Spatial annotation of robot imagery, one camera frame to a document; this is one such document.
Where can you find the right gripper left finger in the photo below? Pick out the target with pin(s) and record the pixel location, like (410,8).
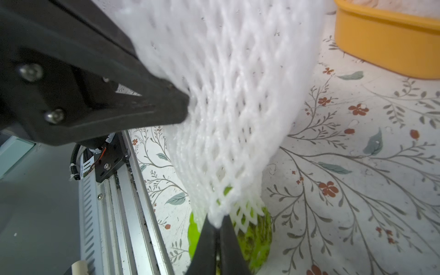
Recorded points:
(204,261)

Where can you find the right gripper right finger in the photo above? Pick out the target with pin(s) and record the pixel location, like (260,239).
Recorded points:
(231,257)

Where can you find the floral table mat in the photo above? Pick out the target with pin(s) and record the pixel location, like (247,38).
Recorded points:
(355,187)

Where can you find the yellow plastic tray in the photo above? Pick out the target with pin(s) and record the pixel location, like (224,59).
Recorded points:
(401,43)

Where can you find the green custard apple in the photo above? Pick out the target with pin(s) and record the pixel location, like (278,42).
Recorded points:
(255,243)

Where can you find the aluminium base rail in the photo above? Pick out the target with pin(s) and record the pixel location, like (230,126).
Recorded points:
(119,232)

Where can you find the white foam net sleeve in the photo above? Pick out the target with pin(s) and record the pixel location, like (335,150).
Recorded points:
(245,66)

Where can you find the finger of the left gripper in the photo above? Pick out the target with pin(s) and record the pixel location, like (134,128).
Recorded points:
(69,74)

